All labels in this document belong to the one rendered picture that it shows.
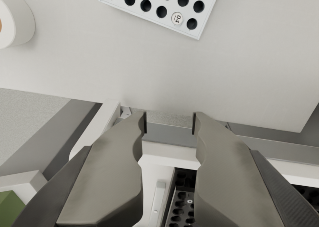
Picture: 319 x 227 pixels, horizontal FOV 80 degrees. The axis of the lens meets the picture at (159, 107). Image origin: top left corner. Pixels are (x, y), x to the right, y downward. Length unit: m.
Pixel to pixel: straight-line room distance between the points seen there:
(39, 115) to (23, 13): 1.19
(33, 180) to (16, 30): 0.35
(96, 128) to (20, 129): 1.44
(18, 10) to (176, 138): 0.25
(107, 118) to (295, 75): 0.27
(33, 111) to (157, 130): 1.29
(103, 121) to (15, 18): 0.17
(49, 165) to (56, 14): 0.44
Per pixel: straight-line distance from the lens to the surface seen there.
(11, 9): 0.31
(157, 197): 0.32
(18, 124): 1.61
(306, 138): 0.43
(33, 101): 1.44
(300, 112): 0.39
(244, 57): 0.31
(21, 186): 0.56
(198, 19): 0.25
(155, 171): 0.30
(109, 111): 0.22
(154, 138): 0.22
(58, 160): 0.67
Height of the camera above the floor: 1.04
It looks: 62 degrees down
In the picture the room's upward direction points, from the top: 174 degrees counter-clockwise
